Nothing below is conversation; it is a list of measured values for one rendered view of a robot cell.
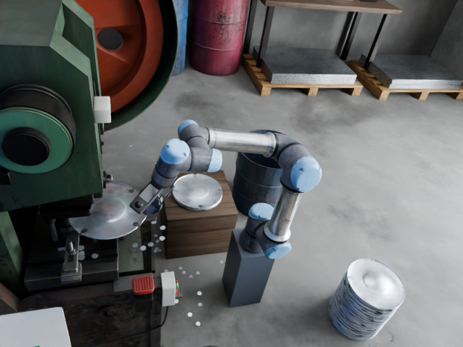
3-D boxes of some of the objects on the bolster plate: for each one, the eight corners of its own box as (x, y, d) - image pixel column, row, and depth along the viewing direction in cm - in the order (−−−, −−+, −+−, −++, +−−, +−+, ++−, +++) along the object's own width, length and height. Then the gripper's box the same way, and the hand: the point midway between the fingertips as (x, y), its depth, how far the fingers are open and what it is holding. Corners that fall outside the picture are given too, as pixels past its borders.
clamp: (83, 242, 137) (80, 224, 130) (80, 281, 125) (76, 263, 118) (65, 244, 135) (61, 225, 129) (62, 284, 123) (56, 266, 117)
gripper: (182, 177, 121) (165, 211, 136) (161, 160, 121) (145, 195, 136) (167, 192, 115) (150, 225, 129) (145, 174, 115) (130, 209, 130)
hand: (144, 213), depth 130 cm, fingers closed
